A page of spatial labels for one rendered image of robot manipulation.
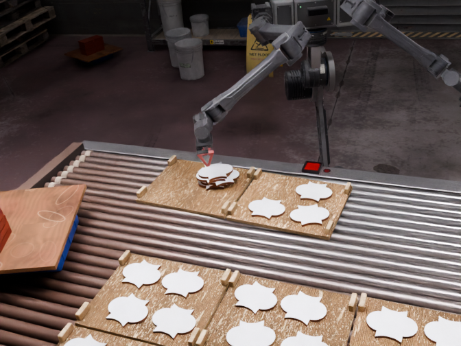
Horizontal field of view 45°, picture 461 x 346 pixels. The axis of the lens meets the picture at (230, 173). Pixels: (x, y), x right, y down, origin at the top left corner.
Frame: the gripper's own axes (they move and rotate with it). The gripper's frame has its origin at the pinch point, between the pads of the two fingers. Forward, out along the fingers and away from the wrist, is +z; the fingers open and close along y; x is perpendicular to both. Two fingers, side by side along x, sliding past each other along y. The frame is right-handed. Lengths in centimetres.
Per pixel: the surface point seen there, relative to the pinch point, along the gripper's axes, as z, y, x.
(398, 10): 79, 414, -220
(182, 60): 79, 357, 26
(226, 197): 12.7, -11.4, -5.5
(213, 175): 6.5, -3.0, -1.4
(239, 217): 13.0, -26.1, -9.7
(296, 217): 12.6, -32.4, -31.2
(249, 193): 13.1, -10.4, -15.2
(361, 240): 17, -46, -52
